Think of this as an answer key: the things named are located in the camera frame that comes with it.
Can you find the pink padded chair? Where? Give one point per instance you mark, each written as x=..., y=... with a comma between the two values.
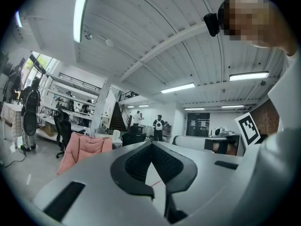
x=82, y=147

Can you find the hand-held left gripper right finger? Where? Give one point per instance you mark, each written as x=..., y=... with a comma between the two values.
x=175, y=167

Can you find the black double door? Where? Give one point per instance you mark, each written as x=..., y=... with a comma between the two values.
x=197, y=124

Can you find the long ceiling light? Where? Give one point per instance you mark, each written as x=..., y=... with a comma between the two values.
x=80, y=13
x=232, y=106
x=177, y=87
x=18, y=19
x=194, y=108
x=249, y=76

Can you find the person's white shirt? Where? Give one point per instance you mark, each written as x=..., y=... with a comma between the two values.
x=277, y=149

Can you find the dark staircase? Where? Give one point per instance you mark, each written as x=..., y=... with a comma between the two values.
x=117, y=120

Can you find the cardboard box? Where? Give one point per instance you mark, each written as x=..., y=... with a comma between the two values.
x=48, y=129

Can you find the round white ceiling sensor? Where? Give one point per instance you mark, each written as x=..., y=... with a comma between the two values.
x=109, y=42

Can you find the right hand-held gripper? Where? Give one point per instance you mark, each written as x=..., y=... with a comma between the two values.
x=248, y=131

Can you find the table with white cloth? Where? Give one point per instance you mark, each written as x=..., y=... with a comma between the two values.
x=10, y=118

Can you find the person's head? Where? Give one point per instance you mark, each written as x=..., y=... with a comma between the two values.
x=249, y=18

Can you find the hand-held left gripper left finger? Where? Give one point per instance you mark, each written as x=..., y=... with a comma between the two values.
x=131, y=163

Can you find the white desk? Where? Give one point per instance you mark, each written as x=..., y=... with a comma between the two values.
x=200, y=141

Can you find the black office chair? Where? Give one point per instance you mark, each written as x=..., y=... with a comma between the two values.
x=63, y=129
x=134, y=135

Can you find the ceiling spotlight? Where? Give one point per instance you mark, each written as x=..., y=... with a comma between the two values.
x=88, y=36

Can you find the black head-worn camera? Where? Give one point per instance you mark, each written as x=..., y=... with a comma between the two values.
x=211, y=24

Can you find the white storage shelving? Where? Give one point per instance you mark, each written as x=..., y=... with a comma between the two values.
x=68, y=102

